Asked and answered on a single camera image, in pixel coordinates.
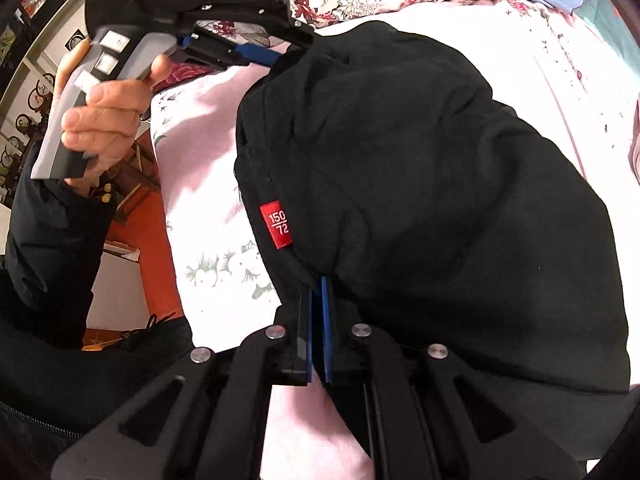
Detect black cord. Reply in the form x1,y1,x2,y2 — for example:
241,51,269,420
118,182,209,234
119,311,177,352

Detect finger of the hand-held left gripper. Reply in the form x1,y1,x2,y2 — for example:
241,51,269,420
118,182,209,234
181,22,303,69

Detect black pants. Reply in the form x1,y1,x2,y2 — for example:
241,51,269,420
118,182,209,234
232,19,632,396

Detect person's left hand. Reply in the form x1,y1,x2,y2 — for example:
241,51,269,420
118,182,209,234
54,39,174,196

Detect person's black jacket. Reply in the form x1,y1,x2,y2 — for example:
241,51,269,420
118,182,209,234
0,260,213,480

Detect white box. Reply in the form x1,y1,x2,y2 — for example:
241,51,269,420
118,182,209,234
86,239,157,332

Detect wooden chair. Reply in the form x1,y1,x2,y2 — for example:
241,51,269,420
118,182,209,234
97,132,162,223

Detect pink floral bedsheet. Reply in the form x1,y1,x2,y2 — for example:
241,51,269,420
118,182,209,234
149,0,640,480

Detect person's left forearm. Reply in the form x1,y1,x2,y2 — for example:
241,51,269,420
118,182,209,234
4,157,117,348

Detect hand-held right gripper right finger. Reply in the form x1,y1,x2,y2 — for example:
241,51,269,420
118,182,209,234
321,275,587,480

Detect teal cloth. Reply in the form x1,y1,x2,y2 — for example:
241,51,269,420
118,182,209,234
575,0,640,68

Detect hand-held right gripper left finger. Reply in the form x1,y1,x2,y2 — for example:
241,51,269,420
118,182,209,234
50,284,316,480

